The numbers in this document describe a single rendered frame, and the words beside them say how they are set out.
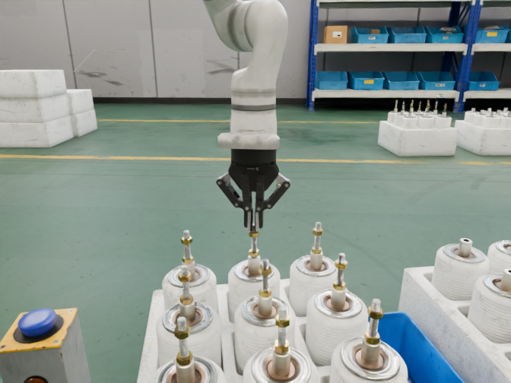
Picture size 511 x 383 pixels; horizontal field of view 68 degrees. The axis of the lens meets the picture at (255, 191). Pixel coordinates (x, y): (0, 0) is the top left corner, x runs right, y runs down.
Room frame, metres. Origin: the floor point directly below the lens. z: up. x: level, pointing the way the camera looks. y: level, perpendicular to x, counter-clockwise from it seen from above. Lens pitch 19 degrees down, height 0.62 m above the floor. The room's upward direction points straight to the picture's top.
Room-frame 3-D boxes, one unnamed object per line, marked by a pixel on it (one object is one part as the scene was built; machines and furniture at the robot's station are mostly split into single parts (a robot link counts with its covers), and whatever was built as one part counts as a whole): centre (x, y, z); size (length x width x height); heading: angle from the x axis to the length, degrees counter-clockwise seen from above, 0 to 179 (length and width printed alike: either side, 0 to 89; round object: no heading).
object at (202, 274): (0.59, 0.12, 0.25); 0.08 x 0.08 x 0.01
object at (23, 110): (2.95, 1.72, 0.27); 0.39 x 0.39 x 0.18; 88
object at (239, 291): (0.61, 0.00, 0.16); 0.10 x 0.10 x 0.18
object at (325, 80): (5.08, -0.97, 0.36); 0.50 x 0.38 x 0.21; 177
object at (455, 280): (0.68, -0.42, 0.16); 0.10 x 0.10 x 0.18
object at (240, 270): (0.61, 0.00, 0.25); 0.08 x 0.08 x 0.01
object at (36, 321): (0.38, 0.26, 0.32); 0.04 x 0.04 x 0.02
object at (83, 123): (3.36, 1.68, 0.09); 0.39 x 0.39 x 0.18; 0
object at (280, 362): (0.38, -0.03, 0.26); 0.02 x 0.02 x 0.03
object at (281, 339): (0.38, -0.03, 0.30); 0.01 x 0.01 x 0.08
